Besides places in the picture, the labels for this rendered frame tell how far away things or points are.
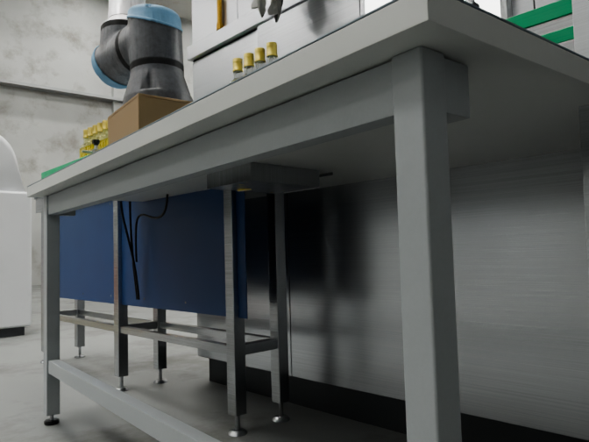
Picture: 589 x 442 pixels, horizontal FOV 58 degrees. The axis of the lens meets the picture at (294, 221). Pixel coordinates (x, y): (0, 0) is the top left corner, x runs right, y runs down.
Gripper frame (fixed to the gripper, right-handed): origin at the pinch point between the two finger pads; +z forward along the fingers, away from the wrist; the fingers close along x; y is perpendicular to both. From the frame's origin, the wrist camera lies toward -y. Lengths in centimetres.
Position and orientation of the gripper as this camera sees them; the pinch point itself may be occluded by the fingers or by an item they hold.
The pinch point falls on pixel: (270, 15)
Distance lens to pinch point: 177.8
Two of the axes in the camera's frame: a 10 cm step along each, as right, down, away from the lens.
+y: -6.8, 0.6, 7.3
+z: 0.3, 10.0, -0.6
